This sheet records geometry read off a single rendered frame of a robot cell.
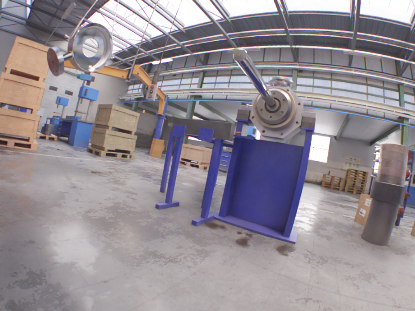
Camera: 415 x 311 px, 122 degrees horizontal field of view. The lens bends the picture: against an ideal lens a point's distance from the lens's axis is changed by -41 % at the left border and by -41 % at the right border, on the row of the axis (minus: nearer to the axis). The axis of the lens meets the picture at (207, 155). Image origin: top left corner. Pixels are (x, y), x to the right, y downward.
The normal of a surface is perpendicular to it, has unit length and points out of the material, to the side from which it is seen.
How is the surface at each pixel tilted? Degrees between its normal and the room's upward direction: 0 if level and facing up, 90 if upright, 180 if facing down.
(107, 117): 90
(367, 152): 90
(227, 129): 90
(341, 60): 90
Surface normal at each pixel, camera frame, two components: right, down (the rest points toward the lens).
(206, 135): -0.50, -0.09
